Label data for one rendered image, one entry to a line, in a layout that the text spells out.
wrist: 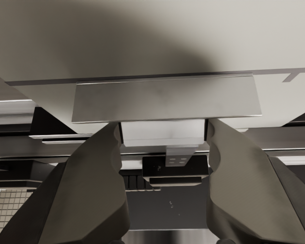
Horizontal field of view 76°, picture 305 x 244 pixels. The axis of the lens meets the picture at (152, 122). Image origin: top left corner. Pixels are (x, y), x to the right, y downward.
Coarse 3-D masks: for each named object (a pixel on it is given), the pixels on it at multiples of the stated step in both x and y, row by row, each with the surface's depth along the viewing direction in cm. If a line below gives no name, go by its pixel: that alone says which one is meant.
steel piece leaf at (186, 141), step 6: (162, 138) 19; (168, 138) 19; (174, 138) 19; (180, 138) 19; (186, 138) 19; (192, 138) 19; (198, 138) 19; (126, 144) 21; (132, 144) 21; (138, 144) 21; (144, 144) 21; (150, 144) 21; (156, 144) 21; (162, 144) 21; (168, 144) 21; (174, 144) 21; (180, 144) 21; (186, 144) 21
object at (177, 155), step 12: (192, 144) 21; (144, 156) 37; (156, 156) 36; (168, 156) 26; (180, 156) 26; (192, 156) 36; (204, 156) 36; (144, 168) 36; (156, 168) 35; (168, 168) 35; (180, 168) 35; (192, 168) 35; (204, 168) 35; (156, 180) 36; (168, 180) 36; (180, 180) 35; (192, 180) 35
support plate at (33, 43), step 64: (0, 0) 6; (64, 0) 6; (128, 0) 6; (192, 0) 6; (256, 0) 6; (0, 64) 8; (64, 64) 8; (128, 64) 9; (192, 64) 9; (256, 64) 9
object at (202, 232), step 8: (128, 232) 16; (136, 232) 16; (144, 232) 16; (152, 232) 16; (160, 232) 16; (168, 232) 16; (176, 232) 16; (184, 232) 16; (192, 232) 16; (200, 232) 16; (208, 232) 16; (128, 240) 16; (136, 240) 16; (144, 240) 16; (152, 240) 16; (160, 240) 16; (168, 240) 16; (176, 240) 16; (184, 240) 16; (192, 240) 16; (200, 240) 16; (208, 240) 16; (216, 240) 16
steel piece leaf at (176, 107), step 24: (96, 96) 9; (120, 96) 9; (144, 96) 9; (168, 96) 9; (192, 96) 9; (216, 96) 9; (240, 96) 9; (72, 120) 9; (96, 120) 9; (120, 120) 9; (144, 120) 9; (168, 120) 9; (192, 120) 14
